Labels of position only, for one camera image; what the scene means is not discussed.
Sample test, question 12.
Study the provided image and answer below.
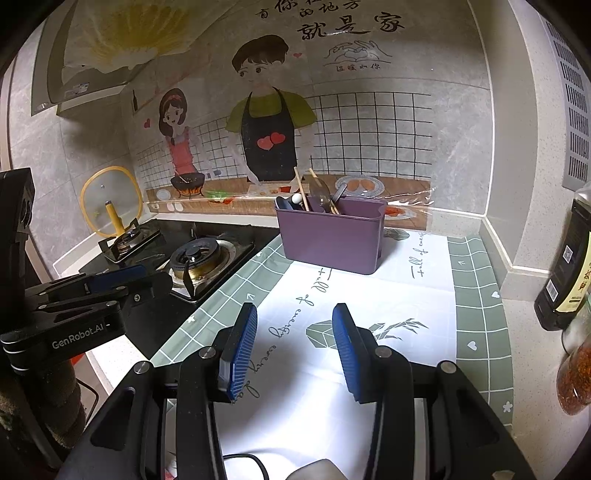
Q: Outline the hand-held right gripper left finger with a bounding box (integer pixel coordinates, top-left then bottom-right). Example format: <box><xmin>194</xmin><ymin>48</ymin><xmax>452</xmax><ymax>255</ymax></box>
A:
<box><xmin>69</xmin><ymin>302</ymin><xmax>258</xmax><ymax>480</ymax></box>

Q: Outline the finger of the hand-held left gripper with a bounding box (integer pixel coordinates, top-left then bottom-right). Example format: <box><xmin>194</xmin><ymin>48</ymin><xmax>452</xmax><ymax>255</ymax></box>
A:
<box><xmin>38</xmin><ymin>273</ymin><xmax>172</xmax><ymax>325</ymax></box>
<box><xmin>25</xmin><ymin>264</ymin><xmax>148</xmax><ymax>304</ymax></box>

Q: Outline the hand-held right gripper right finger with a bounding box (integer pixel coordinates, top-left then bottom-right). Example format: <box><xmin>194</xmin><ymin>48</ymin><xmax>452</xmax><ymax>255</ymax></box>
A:
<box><xmin>332</xmin><ymin>303</ymin><xmax>539</xmax><ymax>480</ymax></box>

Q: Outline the purple plastic utensil holder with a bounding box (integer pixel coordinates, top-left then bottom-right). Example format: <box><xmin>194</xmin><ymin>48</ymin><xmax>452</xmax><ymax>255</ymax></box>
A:
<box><xmin>274</xmin><ymin>195</ymin><xmax>387</xmax><ymax>276</ymax></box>

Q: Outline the black spatula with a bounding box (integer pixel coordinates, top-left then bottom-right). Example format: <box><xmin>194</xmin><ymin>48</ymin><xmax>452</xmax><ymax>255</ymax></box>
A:
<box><xmin>308</xmin><ymin>175</ymin><xmax>333</xmax><ymax>213</ymax></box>

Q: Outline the wooden chopstick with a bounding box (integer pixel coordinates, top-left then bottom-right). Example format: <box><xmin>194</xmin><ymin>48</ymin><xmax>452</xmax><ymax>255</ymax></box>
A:
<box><xmin>294</xmin><ymin>166</ymin><xmax>310</xmax><ymax>212</ymax></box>
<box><xmin>308</xmin><ymin>167</ymin><xmax>341</xmax><ymax>215</ymax></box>

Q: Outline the small gas burner with grate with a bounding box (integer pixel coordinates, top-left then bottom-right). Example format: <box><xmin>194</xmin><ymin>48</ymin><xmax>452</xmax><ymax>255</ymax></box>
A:
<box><xmin>98</xmin><ymin>219</ymin><xmax>162</xmax><ymax>264</ymax></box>

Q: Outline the large gas burner with grate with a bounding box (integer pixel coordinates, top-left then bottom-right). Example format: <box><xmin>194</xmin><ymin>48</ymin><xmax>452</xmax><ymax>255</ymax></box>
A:
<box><xmin>168</xmin><ymin>237</ymin><xmax>243</xmax><ymax>296</ymax></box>

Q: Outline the yellow-rimmed glass pot lid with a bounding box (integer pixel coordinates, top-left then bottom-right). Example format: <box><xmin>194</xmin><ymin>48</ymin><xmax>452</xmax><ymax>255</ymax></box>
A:
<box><xmin>79</xmin><ymin>165</ymin><xmax>140</xmax><ymax>241</ymax></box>

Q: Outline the green checked printed mat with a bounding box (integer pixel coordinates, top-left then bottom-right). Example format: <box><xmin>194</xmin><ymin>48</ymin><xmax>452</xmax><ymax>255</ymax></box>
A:
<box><xmin>150</xmin><ymin>226</ymin><xmax>515</xmax><ymax>480</ymax></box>

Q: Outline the black gas stove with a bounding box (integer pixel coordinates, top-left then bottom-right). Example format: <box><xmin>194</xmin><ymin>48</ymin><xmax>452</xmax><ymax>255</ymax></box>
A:
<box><xmin>76</xmin><ymin>219</ymin><xmax>282</xmax><ymax>305</ymax></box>

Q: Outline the range hood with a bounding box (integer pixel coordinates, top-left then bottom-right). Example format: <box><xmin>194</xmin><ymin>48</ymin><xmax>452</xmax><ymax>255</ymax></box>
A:
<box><xmin>30</xmin><ymin>0</ymin><xmax>195</xmax><ymax>116</ymax></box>

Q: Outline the yellow-lidded chili jar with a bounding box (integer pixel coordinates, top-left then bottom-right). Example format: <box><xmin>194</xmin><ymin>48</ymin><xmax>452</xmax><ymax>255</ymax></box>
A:
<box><xmin>556</xmin><ymin>318</ymin><xmax>591</xmax><ymax>416</ymax></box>

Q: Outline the dark soy sauce bottle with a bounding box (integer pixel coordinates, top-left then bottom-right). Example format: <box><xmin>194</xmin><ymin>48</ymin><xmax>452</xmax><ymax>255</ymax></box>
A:
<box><xmin>534</xmin><ymin>182</ymin><xmax>591</xmax><ymax>332</ymax></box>

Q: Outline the white vent grille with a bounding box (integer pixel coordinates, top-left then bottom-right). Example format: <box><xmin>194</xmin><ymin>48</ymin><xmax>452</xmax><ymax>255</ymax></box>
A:
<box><xmin>545</xmin><ymin>18</ymin><xmax>591</xmax><ymax>190</ymax></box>

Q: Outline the black cable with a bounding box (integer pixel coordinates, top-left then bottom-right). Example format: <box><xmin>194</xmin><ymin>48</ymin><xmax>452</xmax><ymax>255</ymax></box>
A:
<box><xmin>222</xmin><ymin>452</ymin><xmax>273</xmax><ymax>480</ymax></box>

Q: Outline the cartoon wall poster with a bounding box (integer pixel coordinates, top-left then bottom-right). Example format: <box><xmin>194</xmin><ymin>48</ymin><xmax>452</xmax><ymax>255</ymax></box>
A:
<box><xmin>127</xmin><ymin>0</ymin><xmax>490</xmax><ymax>232</ymax></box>

